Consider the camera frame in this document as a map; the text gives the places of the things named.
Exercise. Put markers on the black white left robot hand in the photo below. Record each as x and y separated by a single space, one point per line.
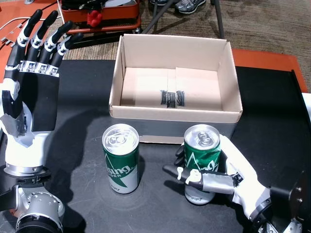
39 102

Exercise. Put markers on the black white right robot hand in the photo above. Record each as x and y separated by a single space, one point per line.
243 174

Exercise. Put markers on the dented green soda can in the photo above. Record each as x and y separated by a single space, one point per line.
201 145

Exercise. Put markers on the smooth green soda can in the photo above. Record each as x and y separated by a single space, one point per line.
120 165

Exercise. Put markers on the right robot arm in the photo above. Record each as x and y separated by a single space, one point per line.
298 194

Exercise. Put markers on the open cardboard box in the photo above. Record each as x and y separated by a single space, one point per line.
194 82

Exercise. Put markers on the black metal bar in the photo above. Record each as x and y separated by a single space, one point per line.
97 38

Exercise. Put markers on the orange floor mat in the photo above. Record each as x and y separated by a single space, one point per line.
267 60
9 9

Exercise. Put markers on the red rubber toy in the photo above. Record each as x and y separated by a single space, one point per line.
94 18

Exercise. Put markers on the large black tray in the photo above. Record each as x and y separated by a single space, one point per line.
150 218

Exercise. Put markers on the orange tool cart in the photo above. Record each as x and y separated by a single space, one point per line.
116 13

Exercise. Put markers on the grey metal chair leg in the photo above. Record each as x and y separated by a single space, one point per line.
158 18
218 19

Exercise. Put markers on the grey running shoe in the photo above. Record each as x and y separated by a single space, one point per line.
189 6
159 2

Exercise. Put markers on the clear acrylic bracket plate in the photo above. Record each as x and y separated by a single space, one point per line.
12 34

